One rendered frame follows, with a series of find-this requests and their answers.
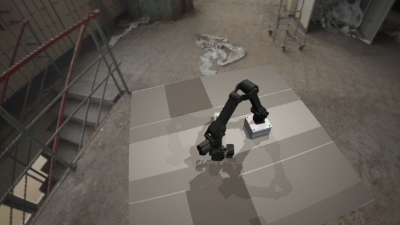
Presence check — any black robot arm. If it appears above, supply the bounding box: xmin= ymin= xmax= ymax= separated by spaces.
xmin=197 ymin=79 xmax=269 ymax=161

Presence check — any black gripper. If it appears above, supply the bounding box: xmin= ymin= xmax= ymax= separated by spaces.
xmin=209 ymin=144 xmax=234 ymax=156

